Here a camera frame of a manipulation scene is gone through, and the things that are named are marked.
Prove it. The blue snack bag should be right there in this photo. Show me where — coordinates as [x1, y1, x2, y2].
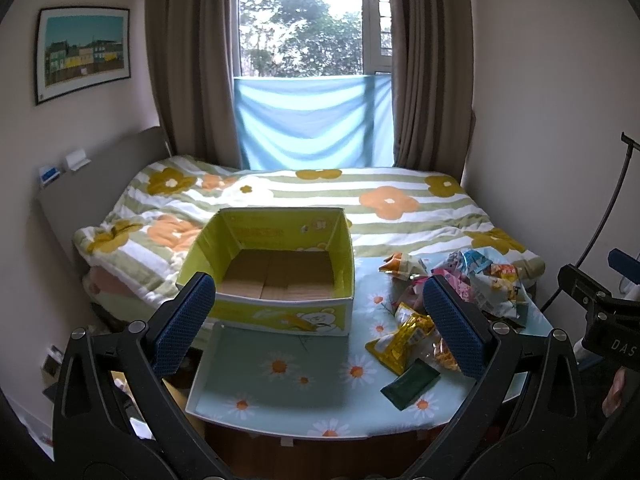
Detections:
[446, 249, 492, 275]

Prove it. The grey headboard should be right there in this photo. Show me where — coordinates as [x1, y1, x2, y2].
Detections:
[36, 126, 169, 275]

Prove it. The orange yellow snack bag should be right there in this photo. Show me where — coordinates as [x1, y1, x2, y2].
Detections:
[487, 263, 520, 290]

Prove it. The brown curtain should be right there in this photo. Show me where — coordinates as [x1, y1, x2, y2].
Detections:
[144, 0, 241, 168]
[390, 0, 474, 180]

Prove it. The dark green snack packet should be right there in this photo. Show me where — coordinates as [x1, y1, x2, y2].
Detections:
[381, 359, 440, 411]

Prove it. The person's right hand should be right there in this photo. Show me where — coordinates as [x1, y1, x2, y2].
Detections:
[602, 367, 627, 417]

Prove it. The black lamp stand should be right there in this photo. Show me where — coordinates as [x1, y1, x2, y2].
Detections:
[540, 130, 639, 314]

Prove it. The left brown curtain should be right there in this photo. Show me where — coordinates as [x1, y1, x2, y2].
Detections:
[144, 0, 241, 168]

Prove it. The blue box on headboard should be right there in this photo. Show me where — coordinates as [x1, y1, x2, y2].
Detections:
[38, 166, 61, 188]

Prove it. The floral striped duvet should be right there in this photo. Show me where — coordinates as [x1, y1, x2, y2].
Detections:
[72, 154, 548, 311]

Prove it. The yellow-green cardboard box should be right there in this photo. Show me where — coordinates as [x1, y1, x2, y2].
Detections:
[177, 207, 355, 337]

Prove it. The blue sheet over window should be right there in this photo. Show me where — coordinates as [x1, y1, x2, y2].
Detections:
[234, 74, 394, 171]

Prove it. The daisy print blue cloth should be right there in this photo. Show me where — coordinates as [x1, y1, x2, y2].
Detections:
[185, 253, 556, 440]

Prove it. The yellow gold snack bag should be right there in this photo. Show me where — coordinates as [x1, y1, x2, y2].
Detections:
[364, 302, 435, 376]

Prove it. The right brown curtain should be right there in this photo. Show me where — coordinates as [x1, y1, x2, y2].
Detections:
[390, 0, 474, 180]

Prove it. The waffle snack packet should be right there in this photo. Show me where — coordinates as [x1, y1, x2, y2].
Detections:
[432, 337, 460, 372]

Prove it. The pink snack bag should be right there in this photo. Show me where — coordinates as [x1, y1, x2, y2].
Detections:
[409, 269, 474, 312]

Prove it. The framed landscape picture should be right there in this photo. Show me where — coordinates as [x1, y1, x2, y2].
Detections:
[34, 6, 131, 105]

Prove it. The white holder on headboard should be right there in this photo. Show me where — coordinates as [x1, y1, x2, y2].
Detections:
[63, 148, 91, 172]

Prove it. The orange cream chips bag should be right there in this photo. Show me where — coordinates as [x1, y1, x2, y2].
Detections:
[378, 252, 428, 281]

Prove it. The window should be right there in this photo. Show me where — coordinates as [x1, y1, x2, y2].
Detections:
[238, 0, 393, 78]

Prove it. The white triangular snack bag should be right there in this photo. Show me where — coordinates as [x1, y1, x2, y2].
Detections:
[470, 274, 527, 318]

